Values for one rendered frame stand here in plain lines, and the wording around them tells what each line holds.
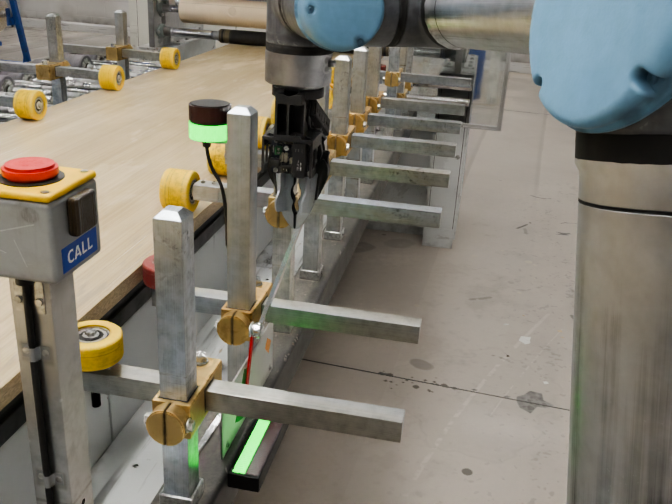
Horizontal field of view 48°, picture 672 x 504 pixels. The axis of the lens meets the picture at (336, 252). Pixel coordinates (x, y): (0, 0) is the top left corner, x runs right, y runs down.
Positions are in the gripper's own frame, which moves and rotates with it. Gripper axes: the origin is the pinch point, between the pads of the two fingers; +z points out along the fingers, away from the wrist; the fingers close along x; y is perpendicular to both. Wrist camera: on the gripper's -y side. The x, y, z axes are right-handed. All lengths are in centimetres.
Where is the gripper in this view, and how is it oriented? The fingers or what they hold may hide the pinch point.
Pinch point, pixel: (296, 218)
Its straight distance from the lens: 112.1
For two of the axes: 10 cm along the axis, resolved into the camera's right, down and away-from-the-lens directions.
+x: 9.8, 1.3, -1.6
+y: -2.0, 3.7, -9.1
